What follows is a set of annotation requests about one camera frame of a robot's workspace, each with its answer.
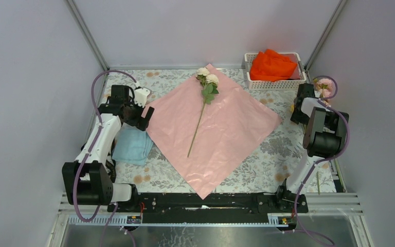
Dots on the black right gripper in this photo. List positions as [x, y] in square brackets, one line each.
[295, 118]

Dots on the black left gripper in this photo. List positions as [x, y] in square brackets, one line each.
[141, 122]

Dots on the pink fake flower stem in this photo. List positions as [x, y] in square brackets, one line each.
[326, 88]

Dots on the pink purple wrapping paper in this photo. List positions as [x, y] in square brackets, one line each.
[205, 143]

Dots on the white fake flower stem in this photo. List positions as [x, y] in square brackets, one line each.
[209, 83]

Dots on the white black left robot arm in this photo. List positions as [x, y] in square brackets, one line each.
[86, 179]

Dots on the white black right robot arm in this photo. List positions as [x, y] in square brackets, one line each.
[325, 136]

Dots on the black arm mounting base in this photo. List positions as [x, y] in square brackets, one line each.
[170, 208]

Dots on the white perforated plastic basket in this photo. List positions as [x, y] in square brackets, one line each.
[298, 77]

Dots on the light blue towel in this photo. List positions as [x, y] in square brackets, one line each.
[133, 146]

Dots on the orange cloth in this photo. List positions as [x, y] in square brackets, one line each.
[271, 66]

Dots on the floral patterned table mat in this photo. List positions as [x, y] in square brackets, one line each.
[263, 171]

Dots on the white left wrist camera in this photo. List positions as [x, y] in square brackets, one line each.
[141, 96]

